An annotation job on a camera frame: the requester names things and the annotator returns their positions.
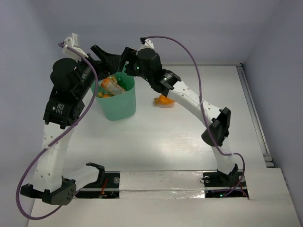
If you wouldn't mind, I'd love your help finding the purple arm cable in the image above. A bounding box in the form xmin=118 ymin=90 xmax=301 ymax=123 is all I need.
xmin=140 ymin=35 xmax=246 ymax=198
xmin=15 ymin=42 xmax=99 ymax=220

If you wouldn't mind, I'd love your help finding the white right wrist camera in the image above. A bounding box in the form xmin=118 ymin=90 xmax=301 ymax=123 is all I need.
xmin=138 ymin=37 xmax=154 ymax=51

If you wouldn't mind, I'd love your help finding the orange juice bottle gold cap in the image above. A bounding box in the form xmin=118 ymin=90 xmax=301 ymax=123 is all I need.
xmin=96 ymin=91 xmax=112 ymax=98

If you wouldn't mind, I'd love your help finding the green plastic bin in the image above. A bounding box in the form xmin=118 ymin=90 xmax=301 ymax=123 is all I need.
xmin=91 ymin=72 xmax=136 ymax=121

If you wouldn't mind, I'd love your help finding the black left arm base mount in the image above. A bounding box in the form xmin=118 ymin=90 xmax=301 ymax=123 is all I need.
xmin=75 ymin=162 xmax=120 ymax=199

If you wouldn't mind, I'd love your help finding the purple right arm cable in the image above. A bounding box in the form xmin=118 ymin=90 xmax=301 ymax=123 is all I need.
xmin=140 ymin=35 xmax=246 ymax=198

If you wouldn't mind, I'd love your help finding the orange label clear tea bottle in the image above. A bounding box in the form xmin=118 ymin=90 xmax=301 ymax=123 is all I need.
xmin=100 ymin=77 xmax=126 ymax=96

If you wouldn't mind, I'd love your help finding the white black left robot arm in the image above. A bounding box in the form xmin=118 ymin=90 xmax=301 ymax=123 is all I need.
xmin=16 ymin=44 xmax=121 ymax=206

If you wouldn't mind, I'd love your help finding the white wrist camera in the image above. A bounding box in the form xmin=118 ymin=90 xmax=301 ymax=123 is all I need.
xmin=138 ymin=37 xmax=154 ymax=51
xmin=58 ymin=33 xmax=88 ymax=62

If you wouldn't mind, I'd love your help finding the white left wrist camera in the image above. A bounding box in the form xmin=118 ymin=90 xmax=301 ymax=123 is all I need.
xmin=58 ymin=33 xmax=88 ymax=62

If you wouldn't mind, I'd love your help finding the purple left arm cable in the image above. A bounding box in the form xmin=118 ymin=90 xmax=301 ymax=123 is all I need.
xmin=15 ymin=42 xmax=99 ymax=220

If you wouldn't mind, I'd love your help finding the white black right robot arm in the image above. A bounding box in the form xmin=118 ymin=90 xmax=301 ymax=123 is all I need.
xmin=118 ymin=47 xmax=238 ymax=186

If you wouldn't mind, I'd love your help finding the orange juice bottle barcode label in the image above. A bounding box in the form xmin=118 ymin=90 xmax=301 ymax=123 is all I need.
xmin=154 ymin=95 xmax=175 ymax=106

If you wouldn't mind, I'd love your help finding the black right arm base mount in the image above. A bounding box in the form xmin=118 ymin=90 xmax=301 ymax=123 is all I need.
xmin=200 ymin=171 xmax=249 ymax=198

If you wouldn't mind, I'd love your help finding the green plastic bottle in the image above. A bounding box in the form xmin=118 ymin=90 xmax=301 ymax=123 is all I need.
xmin=116 ymin=77 xmax=128 ymax=91

